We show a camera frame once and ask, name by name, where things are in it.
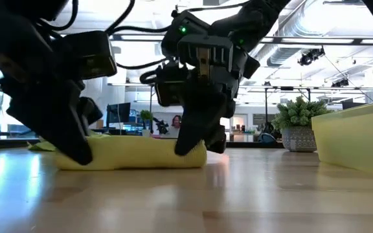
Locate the green succulent in patterned pot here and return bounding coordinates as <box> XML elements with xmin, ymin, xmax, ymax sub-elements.
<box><xmin>271</xmin><ymin>96</ymin><xmax>333</xmax><ymax>153</ymax></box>

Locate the black computer monitor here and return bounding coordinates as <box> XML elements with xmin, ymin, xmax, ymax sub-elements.
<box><xmin>106</xmin><ymin>102</ymin><xmax>131</xmax><ymax>128</ymax></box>

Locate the yellow microfiber towel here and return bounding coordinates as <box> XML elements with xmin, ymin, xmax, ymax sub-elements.
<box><xmin>55</xmin><ymin>135</ymin><xmax>208</xmax><ymax>172</ymax></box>

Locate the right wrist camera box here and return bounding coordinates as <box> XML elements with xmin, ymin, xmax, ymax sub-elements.
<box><xmin>155</xmin><ymin>63</ymin><xmax>189</xmax><ymax>107</ymax></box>

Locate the person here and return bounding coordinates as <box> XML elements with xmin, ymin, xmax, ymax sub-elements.
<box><xmin>170</xmin><ymin>115</ymin><xmax>183</xmax><ymax>139</ymax></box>

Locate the translucent yellow plastic basket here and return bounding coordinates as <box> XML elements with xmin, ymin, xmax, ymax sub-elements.
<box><xmin>311</xmin><ymin>98</ymin><xmax>373</xmax><ymax>179</ymax></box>

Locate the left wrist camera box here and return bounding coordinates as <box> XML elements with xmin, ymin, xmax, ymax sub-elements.
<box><xmin>62</xmin><ymin>30</ymin><xmax>118</xmax><ymax>80</ymax></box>

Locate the lime green microfiber towel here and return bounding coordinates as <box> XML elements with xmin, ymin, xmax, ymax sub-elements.
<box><xmin>27</xmin><ymin>131</ymin><xmax>111</xmax><ymax>152</ymax></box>

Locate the black aluminium table frame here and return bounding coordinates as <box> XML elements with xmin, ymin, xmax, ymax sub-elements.
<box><xmin>0</xmin><ymin>137</ymin><xmax>284</xmax><ymax>150</ymax></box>

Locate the black ceiling spotlight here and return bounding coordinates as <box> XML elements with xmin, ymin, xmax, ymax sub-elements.
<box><xmin>297</xmin><ymin>47</ymin><xmax>326</xmax><ymax>67</ymax></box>

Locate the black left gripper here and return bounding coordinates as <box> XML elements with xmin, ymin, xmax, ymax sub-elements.
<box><xmin>0</xmin><ymin>14</ymin><xmax>103</xmax><ymax>166</ymax></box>

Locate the leafy plant in white pot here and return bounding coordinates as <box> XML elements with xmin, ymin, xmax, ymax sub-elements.
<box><xmin>140</xmin><ymin>109</ymin><xmax>154</xmax><ymax>139</ymax></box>

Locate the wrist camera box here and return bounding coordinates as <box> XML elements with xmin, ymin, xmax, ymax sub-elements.
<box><xmin>62</xmin><ymin>30</ymin><xmax>118</xmax><ymax>80</ymax></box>
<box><xmin>155</xmin><ymin>63</ymin><xmax>189</xmax><ymax>107</ymax></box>

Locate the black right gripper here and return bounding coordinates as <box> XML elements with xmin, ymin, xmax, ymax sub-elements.
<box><xmin>162</xmin><ymin>12</ymin><xmax>260</xmax><ymax>156</ymax></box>

